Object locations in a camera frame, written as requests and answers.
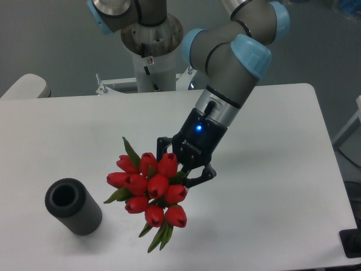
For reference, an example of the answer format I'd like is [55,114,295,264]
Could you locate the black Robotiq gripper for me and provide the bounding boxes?
[156,108,227,188]

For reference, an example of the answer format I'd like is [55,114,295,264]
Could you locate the red tulip bouquet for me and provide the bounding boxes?
[105,139,187,252]

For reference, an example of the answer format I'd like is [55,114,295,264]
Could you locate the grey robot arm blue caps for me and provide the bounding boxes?
[87,1,290,188]

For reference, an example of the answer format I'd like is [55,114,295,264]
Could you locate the dark grey ribbed vase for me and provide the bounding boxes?
[45,178,102,235]

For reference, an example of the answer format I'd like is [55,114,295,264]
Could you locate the white chair backrest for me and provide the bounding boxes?
[1,73,52,100]

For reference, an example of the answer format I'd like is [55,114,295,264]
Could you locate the black clamp at table edge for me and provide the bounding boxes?
[339,229,360,259]

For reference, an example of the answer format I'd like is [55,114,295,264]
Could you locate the white metal base frame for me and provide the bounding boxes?
[95,66,208,95]

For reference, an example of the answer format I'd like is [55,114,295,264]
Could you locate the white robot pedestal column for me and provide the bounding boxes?
[121,12,184,93]

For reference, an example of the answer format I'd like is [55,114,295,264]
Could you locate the white frame at right edge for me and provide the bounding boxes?
[332,96,360,169]

